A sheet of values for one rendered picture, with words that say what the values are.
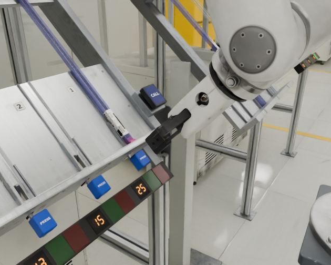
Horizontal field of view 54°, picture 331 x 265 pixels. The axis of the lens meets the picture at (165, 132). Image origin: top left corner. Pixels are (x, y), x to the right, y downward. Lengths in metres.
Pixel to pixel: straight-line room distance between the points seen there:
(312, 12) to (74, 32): 0.54
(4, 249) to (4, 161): 0.45
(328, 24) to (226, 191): 1.46
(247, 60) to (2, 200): 0.37
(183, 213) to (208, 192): 0.66
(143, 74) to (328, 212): 1.30
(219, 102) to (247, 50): 0.13
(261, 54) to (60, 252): 0.38
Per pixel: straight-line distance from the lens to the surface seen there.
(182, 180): 1.04
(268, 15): 0.33
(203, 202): 1.69
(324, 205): 0.54
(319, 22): 0.39
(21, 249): 0.98
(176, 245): 1.22
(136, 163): 0.62
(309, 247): 0.48
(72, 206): 1.03
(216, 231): 1.53
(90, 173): 0.54
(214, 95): 0.44
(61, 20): 0.81
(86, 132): 0.60
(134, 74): 1.72
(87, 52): 0.76
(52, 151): 0.56
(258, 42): 0.33
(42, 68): 2.89
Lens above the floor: 1.01
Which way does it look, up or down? 25 degrees down
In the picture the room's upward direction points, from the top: straight up
